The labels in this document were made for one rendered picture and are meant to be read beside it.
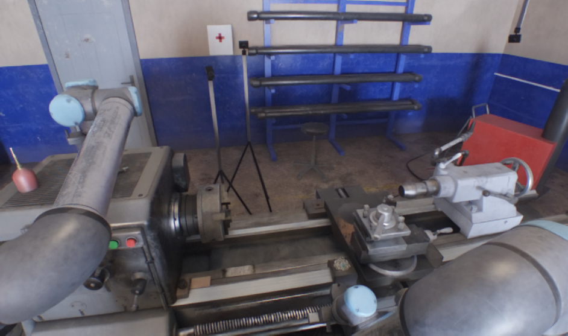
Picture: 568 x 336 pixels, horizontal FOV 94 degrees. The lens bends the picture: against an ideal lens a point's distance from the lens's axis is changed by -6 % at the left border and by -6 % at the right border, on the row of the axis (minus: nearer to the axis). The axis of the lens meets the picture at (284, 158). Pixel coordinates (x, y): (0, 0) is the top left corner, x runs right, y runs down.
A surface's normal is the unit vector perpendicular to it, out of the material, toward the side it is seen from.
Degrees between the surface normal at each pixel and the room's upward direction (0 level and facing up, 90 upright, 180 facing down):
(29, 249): 22
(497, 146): 90
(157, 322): 32
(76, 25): 90
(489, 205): 66
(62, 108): 90
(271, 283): 36
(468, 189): 85
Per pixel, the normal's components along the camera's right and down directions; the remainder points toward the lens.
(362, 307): 0.14, -0.69
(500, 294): -0.39, -0.49
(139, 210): 0.13, -0.30
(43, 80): 0.18, 0.46
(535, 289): 0.00, -0.50
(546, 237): -0.04, -0.91
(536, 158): -0.86, 0.24
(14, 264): 0.37, -0.53
